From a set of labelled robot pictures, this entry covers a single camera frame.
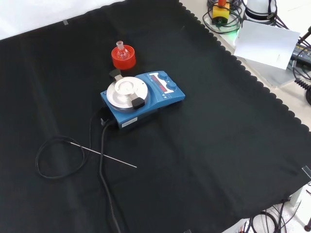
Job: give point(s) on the clear round-bottom flask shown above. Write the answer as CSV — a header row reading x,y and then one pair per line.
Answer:
x,y
120,54

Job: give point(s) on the heater with blue base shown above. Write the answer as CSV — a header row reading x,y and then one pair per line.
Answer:
x,y
155,98

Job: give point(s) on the black bench cloth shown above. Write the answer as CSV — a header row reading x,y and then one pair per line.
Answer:
x,y
194,145

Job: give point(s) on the yellow stop button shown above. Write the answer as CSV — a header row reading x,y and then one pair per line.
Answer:
x,y
220,12

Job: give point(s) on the grey tape strip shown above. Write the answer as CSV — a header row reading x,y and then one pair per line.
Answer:
x,y
65,22

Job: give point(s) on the pale board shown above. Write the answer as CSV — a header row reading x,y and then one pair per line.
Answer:
x,y
264,43

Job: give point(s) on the black and yellow meter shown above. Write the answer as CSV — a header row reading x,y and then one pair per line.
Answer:
x,y
302,54

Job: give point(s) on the clear tape strip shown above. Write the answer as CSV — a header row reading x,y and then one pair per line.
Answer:
x,y
307,171

